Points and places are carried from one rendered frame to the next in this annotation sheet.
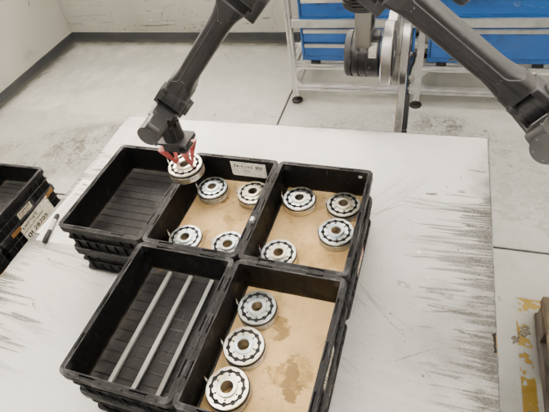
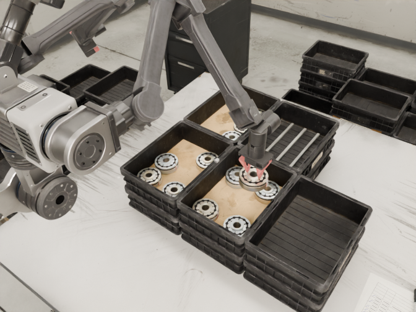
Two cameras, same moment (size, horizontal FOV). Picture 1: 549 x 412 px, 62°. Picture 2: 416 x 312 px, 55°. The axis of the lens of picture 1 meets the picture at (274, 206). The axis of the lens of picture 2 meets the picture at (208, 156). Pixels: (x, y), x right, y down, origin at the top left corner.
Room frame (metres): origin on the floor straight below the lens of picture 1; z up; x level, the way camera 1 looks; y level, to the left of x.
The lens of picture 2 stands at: (2.06, 0.31, 2.06)
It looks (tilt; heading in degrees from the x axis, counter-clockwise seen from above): 43 degrees down; 193
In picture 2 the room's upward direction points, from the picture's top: 2 degrees counter-clockwise
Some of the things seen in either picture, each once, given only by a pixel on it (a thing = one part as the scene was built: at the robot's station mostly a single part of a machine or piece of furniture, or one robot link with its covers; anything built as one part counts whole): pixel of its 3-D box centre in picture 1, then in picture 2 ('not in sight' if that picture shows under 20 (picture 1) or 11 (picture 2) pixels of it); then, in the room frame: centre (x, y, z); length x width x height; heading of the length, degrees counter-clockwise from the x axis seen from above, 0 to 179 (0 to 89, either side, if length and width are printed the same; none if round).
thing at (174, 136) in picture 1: (171, 132); (256, 149); (1.06, 0.24, 1.17); 0.10 x 0.07 x 0.07; 63
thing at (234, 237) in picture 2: (214, 200); (238, 189); (1.02, 0.18, 0.92); 0.40 x 0.30 x 0.02; 155
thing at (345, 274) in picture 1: (310, 214); (178, 158); (0.89, -0.09, 0.92); 0.40 x 0.30 x 0.02; 155
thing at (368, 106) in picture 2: not in sight; (363, 125); (-0.19, 0.84, 0.37); 0.40 x 0.30 x 0.45; 66
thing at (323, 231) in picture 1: (336, 231); (166, 161); (0.86, -0.16, 0.86); 0.10 x 0.10 x 0.01
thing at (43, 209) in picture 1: (41, 221); not in sight; (1.65, 1.12, 0.41); 0.31 x 0.02 x 0.16; 156
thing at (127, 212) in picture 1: (136, 200); (307, 235); (1.15, 0.45, 0.87); 0.40 x 0.30 x 0.11; 155
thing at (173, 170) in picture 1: (185, 165); (253, 175); (1.06, 0.23, 1.04); 0.10 x 0.10 x 0.01
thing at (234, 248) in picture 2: (218, 212); (238, 198); (1.02, 0.18, 0.87); 0.40 x 0.30 x 0.11; 155
